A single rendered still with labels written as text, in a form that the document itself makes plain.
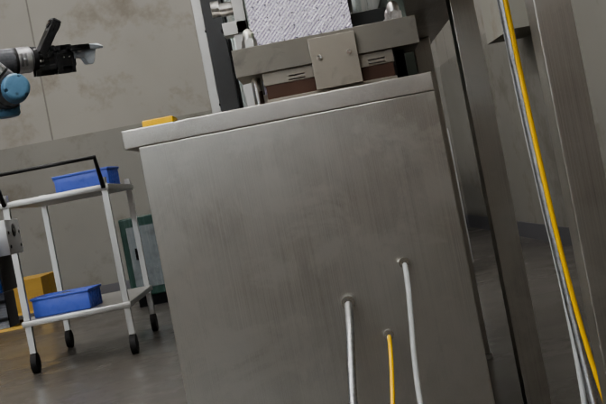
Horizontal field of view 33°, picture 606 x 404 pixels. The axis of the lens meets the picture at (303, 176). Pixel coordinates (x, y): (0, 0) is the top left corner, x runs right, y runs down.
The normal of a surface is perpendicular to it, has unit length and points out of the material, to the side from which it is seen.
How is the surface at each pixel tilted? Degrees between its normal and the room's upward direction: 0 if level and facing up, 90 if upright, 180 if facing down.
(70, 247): 90
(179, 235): 90
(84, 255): 90
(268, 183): 90
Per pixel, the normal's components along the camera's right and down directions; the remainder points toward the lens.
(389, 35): -0.03, 0.00
